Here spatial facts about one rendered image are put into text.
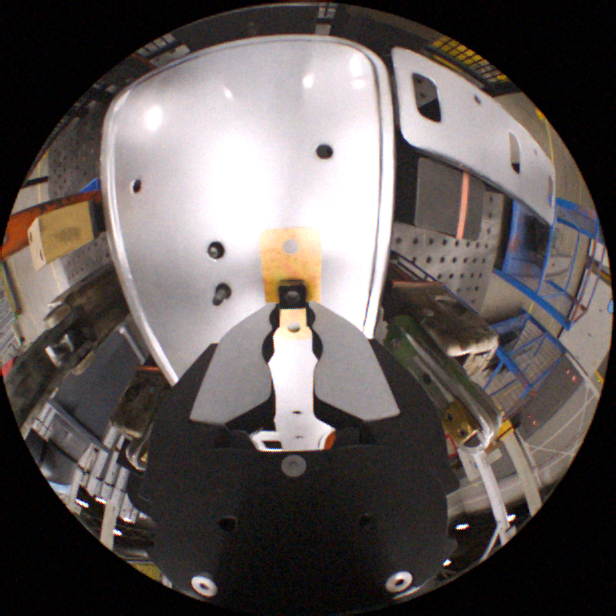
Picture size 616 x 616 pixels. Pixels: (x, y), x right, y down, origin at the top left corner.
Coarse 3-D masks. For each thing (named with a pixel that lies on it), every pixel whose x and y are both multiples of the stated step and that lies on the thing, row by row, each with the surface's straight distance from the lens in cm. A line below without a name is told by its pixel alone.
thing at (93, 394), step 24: (120, 336) 79; (96, 360) 74; (120, 360) 77; (144, 360) 83; (72, 384) 73; (96, 384) 72; (120, 384) 77; (72, 408) 69; (96, 408) 72; (96, 432) 73
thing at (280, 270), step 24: (264, 240) 12; (312, 240) 12; (264, 264) 13; (288, 264) 13; (312, 264) 13; (264, 288) 13; (288, 288) 12; (312, 288) 13; (288, 312) 14; (288, 336) 15
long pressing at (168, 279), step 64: (192, 64) 19; (256, 64) 16; (320, 64) 16; (384, 64) 18; (128, 128) 19; (192, 128) 15; (256, 128) 13; (320, 128) 13; (384, 128) 15; (128, 192) 17; (192, 192) 14; (256, 192) 12; (320, 192) 12; (384, 192) 14; (128, 256) 18; (192, 256) 14; (256, 256) 13; (384, 256) 14; (192, 320) 17; (320, 448) 40
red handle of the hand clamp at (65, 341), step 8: (64, 336) 20; (72, 336) 20; (56, 344) 21; (64, 344) 20; (72, 344) 20; (48, 352) 22; (56, 352) 22; (64, 352) 21; (16, 360) 27; (8, 368) 28
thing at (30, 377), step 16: (64, 320) 20; (48, 336) 19; (32, 352) 19; (80, 352) 20; (16, 368) 20; (32, 368) 20; (48, 368) 21; (64, 368) 20; (16, 384) 20; (32, 384) 21; (48, 384) 20; (16, 400) 21; (32, 400) 21; (16, 416) 22; (32, 416) 21
